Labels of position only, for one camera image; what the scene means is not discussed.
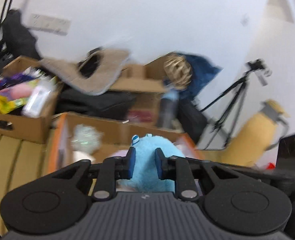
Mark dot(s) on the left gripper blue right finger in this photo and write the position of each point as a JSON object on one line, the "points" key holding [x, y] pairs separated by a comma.
{"points": [[159, 158]]}

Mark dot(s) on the blue water bottle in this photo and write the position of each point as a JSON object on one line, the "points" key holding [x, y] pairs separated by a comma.
{"points": [[168, 109]]}

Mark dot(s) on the wooden slat folding table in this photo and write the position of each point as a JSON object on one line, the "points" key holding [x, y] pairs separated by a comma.
{"points": [[21, 161]]}

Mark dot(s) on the black bag on trolley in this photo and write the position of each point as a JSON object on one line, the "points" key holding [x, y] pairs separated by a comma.
{"points": [[18, 39]]}

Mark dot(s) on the black case on floor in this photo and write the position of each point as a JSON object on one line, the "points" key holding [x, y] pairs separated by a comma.
{"points": [[192, 120]]}

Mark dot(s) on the black camera tripod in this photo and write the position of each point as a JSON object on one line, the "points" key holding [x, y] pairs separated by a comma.
{"points": [[257, 66]]}

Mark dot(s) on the red cup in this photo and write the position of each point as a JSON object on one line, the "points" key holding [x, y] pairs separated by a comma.
{"points": [[270, 166]]}

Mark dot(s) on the red cardboard tray box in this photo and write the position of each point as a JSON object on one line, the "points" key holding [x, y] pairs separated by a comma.
{"points": [[99, 172]]}

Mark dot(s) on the open brown cardboard box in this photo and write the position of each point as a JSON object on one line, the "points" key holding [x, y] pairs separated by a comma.
{"points": [[145, 82]]}

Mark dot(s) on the wall light switch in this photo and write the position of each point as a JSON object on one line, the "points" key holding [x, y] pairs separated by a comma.
{"points": [[245, 19]]}

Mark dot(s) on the wall power outlet strip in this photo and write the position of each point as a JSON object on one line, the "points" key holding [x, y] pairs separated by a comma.
{"points": [[49, 24]]}

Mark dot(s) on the woven rattan ball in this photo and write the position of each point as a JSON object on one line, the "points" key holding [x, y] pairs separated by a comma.
{"points": [[178, 70]]}

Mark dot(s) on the white tube bottle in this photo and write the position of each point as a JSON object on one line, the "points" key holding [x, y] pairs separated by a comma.
{"points": [[39, 97]]}

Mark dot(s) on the small brown cardboard tray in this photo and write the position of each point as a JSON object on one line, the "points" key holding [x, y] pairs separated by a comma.
{"points": [[30, 129]]}

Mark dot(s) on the light blue plush toy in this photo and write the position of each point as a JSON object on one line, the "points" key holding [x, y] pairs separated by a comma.
{"points": [[145, 176]]}

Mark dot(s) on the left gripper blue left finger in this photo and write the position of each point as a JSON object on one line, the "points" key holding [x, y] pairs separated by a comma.
{"points": [[129, 163]]}

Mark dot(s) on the dark blue fabric bag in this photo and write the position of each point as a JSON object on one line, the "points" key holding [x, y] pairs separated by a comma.
{"points": [[203, 73]]}

